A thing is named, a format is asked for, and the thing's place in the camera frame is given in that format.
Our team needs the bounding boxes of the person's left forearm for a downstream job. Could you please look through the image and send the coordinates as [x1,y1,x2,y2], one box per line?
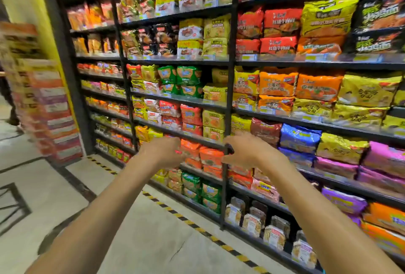
[25,152,159,274]

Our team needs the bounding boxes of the noodle packets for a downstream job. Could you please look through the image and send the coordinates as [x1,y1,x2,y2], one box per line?
[66,0,405,257]

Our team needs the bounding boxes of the person's right hand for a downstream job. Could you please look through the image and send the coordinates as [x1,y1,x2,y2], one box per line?
[221,133,283,177]

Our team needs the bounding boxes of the black metal store shelving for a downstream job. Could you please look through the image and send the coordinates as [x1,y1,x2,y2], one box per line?
[35,0,405,274]

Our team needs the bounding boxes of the person's right forearm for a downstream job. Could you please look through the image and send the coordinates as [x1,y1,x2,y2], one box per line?
[262,153,404,274]

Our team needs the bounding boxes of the stack of printed cartons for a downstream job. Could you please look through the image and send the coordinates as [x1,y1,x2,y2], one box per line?
[0,22,84,163]

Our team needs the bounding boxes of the person's left hand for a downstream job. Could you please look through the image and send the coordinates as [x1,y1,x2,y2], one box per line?
[138,137,186,171]

